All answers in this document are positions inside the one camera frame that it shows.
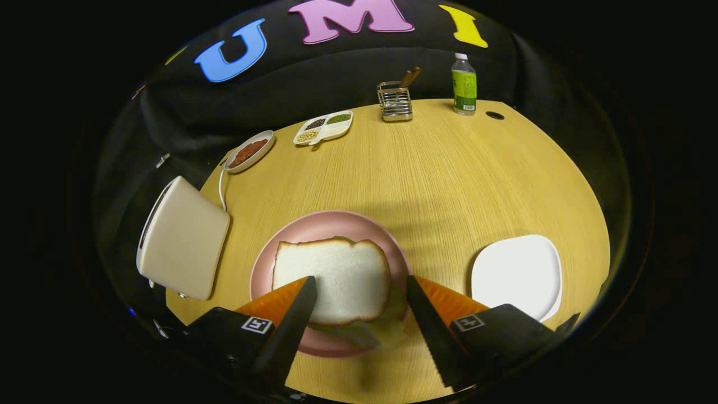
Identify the white divided bean tray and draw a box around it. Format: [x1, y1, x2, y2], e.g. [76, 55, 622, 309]
[293, 111, 354, 147]

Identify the white oval steak plate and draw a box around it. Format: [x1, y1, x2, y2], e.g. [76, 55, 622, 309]
[224, 130, 275, 173]

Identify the metal wire utensil holder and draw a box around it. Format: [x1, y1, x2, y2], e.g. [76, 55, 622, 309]
[377, 81, 413, 122]

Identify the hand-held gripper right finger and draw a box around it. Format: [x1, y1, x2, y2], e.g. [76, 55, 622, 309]
[405, 274, 581, 392]

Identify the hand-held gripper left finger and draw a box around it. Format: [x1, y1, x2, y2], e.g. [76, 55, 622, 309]
[182, 276, 319, 391]

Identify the green lettuce leaf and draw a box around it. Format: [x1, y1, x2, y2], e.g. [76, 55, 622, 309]
[307, 236, 413, 350]

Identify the green label drink bottle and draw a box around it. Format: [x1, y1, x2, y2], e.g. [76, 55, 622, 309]
[452, 53, 477, 116]

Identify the white toaster power cord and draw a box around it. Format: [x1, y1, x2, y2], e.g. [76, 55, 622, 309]
[218, 168, 231, 213]

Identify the white bread slice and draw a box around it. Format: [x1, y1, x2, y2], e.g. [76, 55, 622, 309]
[272, 237, 392, 326]

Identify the pink round plate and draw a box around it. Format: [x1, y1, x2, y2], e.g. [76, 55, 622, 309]
[250, 210, 413, 359]

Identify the white toaster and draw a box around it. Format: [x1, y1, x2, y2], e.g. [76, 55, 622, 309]
[136, 176, 231, 301]

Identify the brown steak piece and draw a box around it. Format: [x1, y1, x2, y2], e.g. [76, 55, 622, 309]
[229, 139, 268, 168]

